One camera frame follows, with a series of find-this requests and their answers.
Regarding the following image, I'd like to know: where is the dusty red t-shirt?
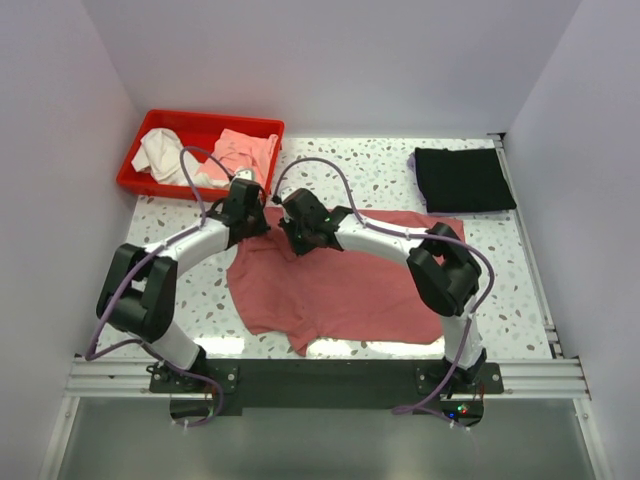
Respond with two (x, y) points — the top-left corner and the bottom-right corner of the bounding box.
(227, 207), (442, 355)

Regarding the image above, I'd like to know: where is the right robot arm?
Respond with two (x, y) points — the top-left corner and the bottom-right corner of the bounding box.
(274, 188), (486, 393)

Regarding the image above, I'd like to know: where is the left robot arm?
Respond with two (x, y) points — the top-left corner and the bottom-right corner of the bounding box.
(96, 178), (269, 392)

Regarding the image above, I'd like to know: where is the light pink t-shirt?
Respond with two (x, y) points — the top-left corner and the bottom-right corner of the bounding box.
(194, 129), (278, 189)

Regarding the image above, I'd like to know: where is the white t-shirt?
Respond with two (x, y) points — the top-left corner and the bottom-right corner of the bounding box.
(131, 128), (208, 187)

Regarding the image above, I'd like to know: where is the lavender folded t-shirt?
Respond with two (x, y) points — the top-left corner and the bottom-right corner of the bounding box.
(407, 148), (436, 213)

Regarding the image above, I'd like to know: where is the black folded t-shirt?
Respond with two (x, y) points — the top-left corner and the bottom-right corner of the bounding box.
(432, 149), (517, 214)

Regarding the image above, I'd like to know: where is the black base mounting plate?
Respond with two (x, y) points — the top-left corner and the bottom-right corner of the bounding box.
(147, 359), (505, 425)

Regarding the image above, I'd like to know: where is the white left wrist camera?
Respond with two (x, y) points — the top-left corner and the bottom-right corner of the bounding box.
(234, 168), (259, 183)

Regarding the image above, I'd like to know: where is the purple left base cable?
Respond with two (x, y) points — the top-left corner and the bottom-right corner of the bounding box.
(169, 372), (232, 428)

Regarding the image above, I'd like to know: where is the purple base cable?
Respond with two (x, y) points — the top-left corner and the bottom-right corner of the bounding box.
(169, 372), (232, 428)
(391, 389), (481, 427)

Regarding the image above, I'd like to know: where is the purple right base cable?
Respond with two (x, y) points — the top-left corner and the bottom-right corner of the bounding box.
(391, 389), (481, 427)

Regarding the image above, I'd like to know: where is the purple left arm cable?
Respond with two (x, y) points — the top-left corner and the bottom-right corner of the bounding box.
(85, 146), (241, 362)

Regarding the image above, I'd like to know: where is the aluminium frame rail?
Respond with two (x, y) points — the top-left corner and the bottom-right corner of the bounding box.
(66, 136), (589, 399)

